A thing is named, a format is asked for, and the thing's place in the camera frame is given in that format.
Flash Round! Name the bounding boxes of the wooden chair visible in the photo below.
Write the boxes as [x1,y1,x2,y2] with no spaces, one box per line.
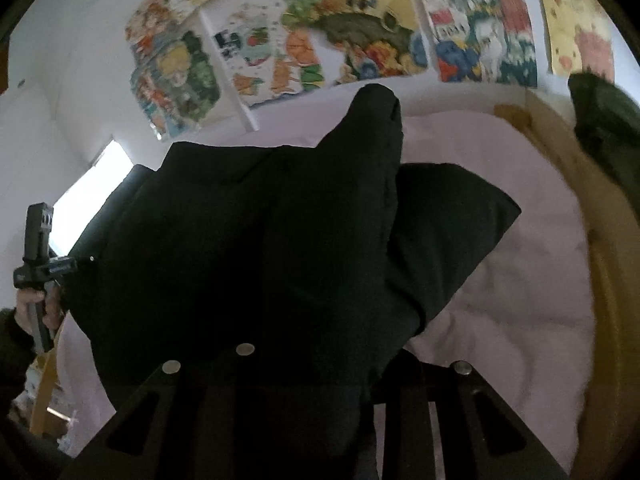
[29,330,69,439]

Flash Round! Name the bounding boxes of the colourful cartoon wall poster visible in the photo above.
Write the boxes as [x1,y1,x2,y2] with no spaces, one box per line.
[125,0,224,142]

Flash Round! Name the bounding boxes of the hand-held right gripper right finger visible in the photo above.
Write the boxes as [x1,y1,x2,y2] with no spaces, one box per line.
[371,351,572,480]

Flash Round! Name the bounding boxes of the dark green garment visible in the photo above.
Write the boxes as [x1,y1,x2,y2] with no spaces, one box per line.
[567,72,640,198]

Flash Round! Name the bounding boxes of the black jacket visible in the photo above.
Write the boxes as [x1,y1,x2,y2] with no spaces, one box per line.
[62,82,523,480]

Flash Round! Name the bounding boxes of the yellow pink wall poster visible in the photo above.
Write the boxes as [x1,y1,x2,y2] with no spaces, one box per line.
[529,0,617,80]

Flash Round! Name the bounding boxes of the person's left hand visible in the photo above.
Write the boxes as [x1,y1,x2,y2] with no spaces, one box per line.
[15,282,64,342]

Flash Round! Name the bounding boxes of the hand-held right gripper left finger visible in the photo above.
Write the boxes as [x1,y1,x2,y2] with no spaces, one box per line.
[60,343,262,480]

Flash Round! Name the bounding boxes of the bright window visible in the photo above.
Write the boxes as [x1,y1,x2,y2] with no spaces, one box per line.
[49,139,137,257]

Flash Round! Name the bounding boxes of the wooden bed frame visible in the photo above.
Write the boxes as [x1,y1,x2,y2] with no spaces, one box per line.
[492,91,640,480]

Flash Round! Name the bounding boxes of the yellow green-monster wall poster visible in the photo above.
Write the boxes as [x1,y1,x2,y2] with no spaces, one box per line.
[280,0,432,87]

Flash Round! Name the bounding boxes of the person's left forearm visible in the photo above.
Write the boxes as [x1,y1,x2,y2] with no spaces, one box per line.
[0,307,37,416]

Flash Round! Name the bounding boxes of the white cartoon wall poster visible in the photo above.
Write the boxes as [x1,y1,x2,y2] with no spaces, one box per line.
[199,0,327,112]

